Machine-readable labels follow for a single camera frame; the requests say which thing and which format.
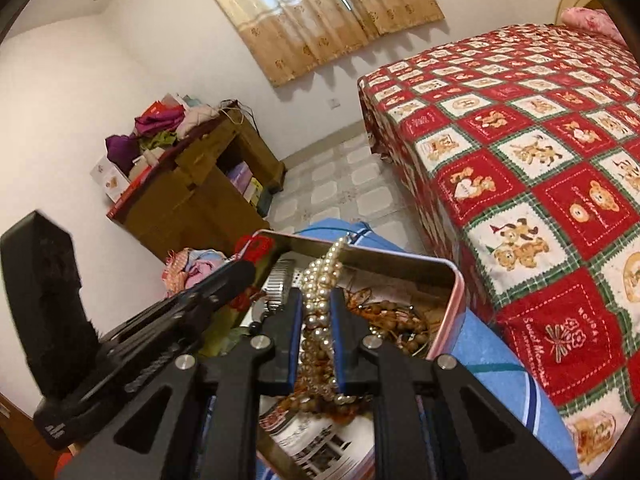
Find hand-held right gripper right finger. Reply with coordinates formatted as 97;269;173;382
329;287;581;480

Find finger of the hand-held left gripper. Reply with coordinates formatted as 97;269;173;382
97;259;271;356
65;305;241;421

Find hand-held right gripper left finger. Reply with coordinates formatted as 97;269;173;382
55;287;306;480

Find red tassel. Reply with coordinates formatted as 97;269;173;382
232;233;277;312

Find silver metal band watch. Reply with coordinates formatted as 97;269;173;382
262;257;302;319

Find green jade bangle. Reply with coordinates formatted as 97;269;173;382
202;306;251;357

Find brown wooden bead string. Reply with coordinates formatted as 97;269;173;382
280;300;447;417

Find pearl bead necklace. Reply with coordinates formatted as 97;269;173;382
297;237;362;407

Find pink metal tin box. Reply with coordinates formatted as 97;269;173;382
235;229;467;480

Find pile of clothes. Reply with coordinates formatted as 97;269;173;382
161;247;237;302

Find brown wooden cabinet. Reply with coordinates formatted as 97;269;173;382
106;110;287;264

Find pastel storage boxes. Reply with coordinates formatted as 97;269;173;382
225;160;267;207

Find printed paper leaflet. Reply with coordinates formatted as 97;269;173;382
257;400;377;480

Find flat red box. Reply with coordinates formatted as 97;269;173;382
106;167;167;221

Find white cardboard box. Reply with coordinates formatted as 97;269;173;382
90;155;132;202

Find brown wooden door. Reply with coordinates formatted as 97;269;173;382
0;394;53;480

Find blue plaid tablecloth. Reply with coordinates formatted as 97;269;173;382
295;217;584;480

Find olive green cloth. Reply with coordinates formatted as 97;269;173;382
142;132;179;152

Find pale pink cloth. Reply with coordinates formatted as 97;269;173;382
175;104;222;139

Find purple cloth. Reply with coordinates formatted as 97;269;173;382
105;134;144;174

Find maroon cloth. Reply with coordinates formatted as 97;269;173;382
134;102;186;139

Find red patchwork bear blanket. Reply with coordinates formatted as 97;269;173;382
357;22;640;477

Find beige patterned curtain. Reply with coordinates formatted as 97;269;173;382
181;0;446;89

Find pink floral pillow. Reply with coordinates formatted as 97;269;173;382
560;7;627;44

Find cream bed headboard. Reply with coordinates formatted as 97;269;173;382
555;0;602;26

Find cables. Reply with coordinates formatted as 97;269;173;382
220;100;262;137

